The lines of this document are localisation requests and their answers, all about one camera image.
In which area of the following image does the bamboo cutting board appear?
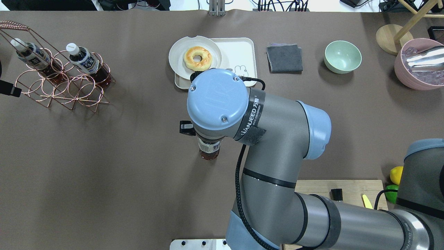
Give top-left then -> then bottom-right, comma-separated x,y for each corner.
295,180 -> 384,207

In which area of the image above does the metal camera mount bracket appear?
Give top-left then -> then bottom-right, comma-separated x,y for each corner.
208,0 -> 226,16

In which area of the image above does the copper wire bottle rack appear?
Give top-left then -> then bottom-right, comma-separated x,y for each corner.
1,20 -> 115,113

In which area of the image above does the tea bottle rear left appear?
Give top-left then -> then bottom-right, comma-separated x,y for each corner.
10,38 -> 65,84

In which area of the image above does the green bowl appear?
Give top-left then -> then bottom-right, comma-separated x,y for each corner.
324,41 -> 362,74

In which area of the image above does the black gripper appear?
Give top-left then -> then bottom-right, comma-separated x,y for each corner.
179,120 -> 196,136

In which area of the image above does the glazed donut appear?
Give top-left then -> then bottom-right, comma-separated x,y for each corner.
183,46 -> 213,71

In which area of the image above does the wooden round stand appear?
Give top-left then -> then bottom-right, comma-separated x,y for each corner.
376,0 -> 444,56

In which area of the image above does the black electronics beyond table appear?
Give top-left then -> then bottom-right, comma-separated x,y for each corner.
1,0 -> 171,11

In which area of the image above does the tea bottle front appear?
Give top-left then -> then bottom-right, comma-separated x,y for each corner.
198,137 -> 222,160

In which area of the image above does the pink bowl of ice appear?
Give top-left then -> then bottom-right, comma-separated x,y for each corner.
394,38 -> 443,90

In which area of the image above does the yellow lemon near bowl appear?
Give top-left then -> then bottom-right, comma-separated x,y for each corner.
390,166 -> 404,186

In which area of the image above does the tea bottle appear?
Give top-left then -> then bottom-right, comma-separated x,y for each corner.
10,38 -> 65,84
66,43 -> 111,88
198,137 -> 222,160

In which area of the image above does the grey folded cloth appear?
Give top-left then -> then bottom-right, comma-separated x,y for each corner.
266,44 -> 303,73

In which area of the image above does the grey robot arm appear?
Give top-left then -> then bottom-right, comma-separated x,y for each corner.
180,68 -> 444,250

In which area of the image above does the metal ice scoop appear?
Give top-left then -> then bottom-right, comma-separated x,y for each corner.
406,45 -> 444,72

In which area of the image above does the cream rabbit tray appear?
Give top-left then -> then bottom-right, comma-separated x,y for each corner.
174,37 -> 257,90

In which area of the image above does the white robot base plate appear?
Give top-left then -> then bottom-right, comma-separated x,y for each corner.
169,239 -> 231,250

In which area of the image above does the green lime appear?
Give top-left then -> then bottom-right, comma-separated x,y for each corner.
384,184 -> 399,204

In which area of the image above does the tea bottle right of rack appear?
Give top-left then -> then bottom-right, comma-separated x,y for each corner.
66,43 -> 111,88

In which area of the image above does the white round plate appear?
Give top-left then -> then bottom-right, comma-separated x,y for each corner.
169,35 -> 222,80

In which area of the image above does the yellow plastic knife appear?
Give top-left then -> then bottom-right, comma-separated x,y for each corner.
361,194 -> 373,209

